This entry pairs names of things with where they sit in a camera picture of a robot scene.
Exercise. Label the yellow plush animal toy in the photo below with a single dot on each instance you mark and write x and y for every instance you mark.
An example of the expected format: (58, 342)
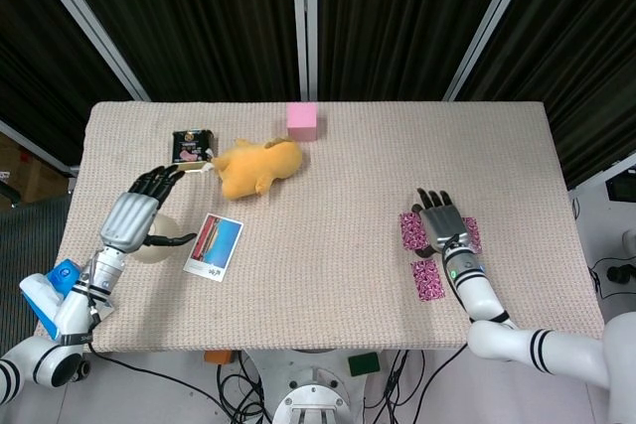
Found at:
(263, 166)

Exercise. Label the orange button box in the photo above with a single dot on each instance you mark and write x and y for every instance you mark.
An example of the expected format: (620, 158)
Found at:
(218, 357)

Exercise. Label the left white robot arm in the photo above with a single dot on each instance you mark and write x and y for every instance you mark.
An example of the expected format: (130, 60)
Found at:
(74, 310)

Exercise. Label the black screen device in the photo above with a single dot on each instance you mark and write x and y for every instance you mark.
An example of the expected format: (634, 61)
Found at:
(623, 188)

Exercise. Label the white metal frame post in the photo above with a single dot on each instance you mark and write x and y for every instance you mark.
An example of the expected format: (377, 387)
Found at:
(489, 22)
(305, 22)
(89, 17)

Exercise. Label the white robot torso base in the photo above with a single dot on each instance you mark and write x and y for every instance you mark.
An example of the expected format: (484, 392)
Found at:
(318, 394)

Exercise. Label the pink cube block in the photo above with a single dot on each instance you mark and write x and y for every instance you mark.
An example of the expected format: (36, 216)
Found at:
(302, 121)

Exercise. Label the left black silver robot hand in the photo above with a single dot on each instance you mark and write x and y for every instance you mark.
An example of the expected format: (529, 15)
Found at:
(129, 218)

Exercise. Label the blue red photo postcard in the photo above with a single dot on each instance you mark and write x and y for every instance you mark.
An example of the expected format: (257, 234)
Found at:
(216, 245)

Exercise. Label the beige woven tablecloth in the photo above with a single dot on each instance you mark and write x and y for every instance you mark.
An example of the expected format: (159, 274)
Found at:
(338, 245)

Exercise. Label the brown cardboard box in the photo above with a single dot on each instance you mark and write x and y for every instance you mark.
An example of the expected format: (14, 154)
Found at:
(30, 181)

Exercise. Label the black luncheon meat can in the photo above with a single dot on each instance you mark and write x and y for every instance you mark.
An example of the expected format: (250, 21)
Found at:
(191, 148)

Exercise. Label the beige upturned bowl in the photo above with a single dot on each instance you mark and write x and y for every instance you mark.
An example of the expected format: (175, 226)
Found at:
(159, 252)

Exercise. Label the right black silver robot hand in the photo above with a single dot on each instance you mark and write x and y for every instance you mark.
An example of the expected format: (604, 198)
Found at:
(444, 225)

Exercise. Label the green button box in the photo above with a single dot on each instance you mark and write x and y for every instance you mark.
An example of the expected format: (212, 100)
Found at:
(364, 365)

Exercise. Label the black pleated curtain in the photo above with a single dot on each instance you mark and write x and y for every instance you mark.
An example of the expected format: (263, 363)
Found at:
(208, 22)

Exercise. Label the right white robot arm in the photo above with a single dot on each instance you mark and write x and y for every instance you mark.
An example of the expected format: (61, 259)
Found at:
(477, 290)

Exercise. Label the black round plug adapter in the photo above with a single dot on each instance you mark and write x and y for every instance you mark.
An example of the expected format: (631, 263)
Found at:
(618, 275)

